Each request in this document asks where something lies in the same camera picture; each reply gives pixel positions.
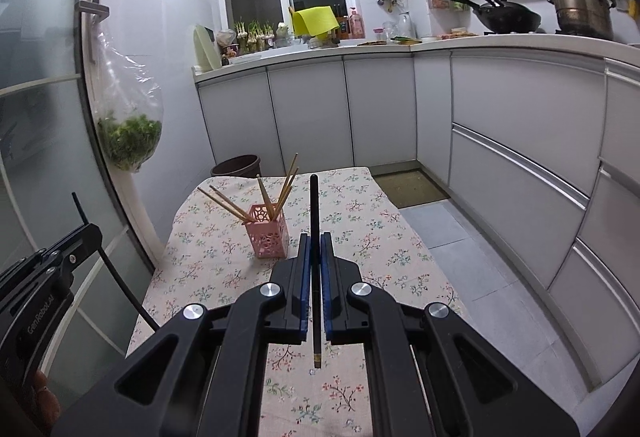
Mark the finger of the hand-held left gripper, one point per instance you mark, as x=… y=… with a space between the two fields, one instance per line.
x=75 y=252

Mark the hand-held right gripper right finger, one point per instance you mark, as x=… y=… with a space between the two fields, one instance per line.
x=327 y=292

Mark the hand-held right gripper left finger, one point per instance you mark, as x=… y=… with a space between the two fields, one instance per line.
x=301 y=292

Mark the black chopstick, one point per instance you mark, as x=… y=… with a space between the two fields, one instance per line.
x=80 y=208
x=314 y=202

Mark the pink perforated chopstick holder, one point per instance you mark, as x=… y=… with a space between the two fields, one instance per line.
x=267 y=237

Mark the person's left hand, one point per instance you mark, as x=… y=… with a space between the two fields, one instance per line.
x=46 y=399

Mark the floral tablecloth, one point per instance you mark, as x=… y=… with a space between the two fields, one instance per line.
x=360 y=237

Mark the plastic bag of greens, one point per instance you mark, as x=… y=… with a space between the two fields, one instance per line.
x=130 y=137

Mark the brown floor mat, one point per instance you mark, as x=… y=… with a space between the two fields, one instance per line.
x=410 y=189

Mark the glass sliding door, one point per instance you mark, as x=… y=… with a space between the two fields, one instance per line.
x=45 y=117

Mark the brown trash bin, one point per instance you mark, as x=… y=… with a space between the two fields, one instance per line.
x=235 y=165

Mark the grey kitchen cabinets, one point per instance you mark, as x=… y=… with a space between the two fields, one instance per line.
x=500 y=157

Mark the pale green cutting board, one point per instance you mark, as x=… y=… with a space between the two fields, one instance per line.
x=205 y=47

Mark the potted green sprouts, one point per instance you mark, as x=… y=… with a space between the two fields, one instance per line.
x=255 y=37

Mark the dark sauce bottle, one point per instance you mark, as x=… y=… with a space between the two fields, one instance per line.
x=341 y=24

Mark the pink bottle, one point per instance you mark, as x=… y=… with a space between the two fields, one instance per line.
x=356 y=24

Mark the yellow cloth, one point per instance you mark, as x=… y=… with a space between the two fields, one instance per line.
x=315 y=21

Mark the glass jar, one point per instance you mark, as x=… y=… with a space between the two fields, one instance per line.
x=406 y=27

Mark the plate of food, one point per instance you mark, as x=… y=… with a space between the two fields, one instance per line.
x=460 y=33

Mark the black wok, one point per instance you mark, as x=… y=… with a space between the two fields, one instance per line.
x=505 y=19

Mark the steel steamer pot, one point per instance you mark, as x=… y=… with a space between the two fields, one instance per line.
x=580 y=2

